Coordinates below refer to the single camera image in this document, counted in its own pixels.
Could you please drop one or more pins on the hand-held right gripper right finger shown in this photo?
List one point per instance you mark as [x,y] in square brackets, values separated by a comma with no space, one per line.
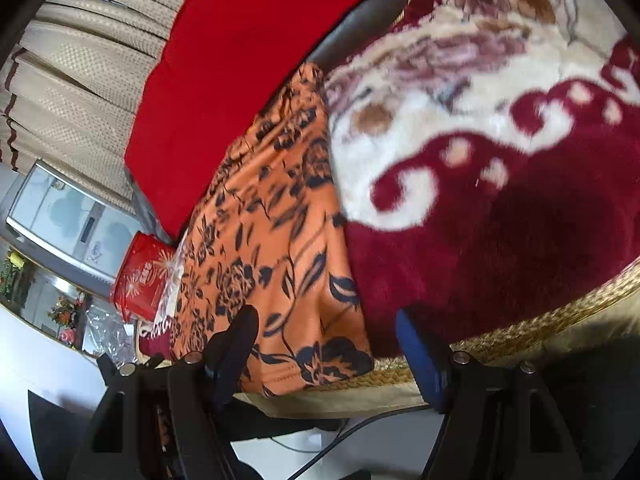
[422,360]

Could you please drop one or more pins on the white refrigerator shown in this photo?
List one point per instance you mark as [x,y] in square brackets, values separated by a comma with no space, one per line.
[65,210]

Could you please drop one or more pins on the beige curtain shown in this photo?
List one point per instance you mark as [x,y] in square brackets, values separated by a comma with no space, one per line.
[75,85]

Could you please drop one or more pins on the artificial flowers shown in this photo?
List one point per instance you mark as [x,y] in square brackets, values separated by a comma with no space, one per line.
[64,312]

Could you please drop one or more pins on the red cloth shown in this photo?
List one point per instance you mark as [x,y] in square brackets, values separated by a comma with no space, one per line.
[225,60]

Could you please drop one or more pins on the red gift box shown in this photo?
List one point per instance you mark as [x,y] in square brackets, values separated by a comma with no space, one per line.
[140,275]

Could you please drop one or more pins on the clear plastic wrap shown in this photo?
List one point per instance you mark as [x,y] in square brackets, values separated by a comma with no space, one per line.
[107,332]

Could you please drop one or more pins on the orange floral garment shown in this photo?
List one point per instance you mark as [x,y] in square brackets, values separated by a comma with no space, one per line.
[260,210]

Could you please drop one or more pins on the dark leather sofa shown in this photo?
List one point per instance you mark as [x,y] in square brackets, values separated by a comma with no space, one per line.
[360,25]

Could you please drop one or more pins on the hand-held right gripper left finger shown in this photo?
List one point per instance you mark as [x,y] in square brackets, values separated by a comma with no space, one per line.
[239,340]

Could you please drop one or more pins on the floral plush blanket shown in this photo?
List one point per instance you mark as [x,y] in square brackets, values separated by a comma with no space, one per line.
[500,185]

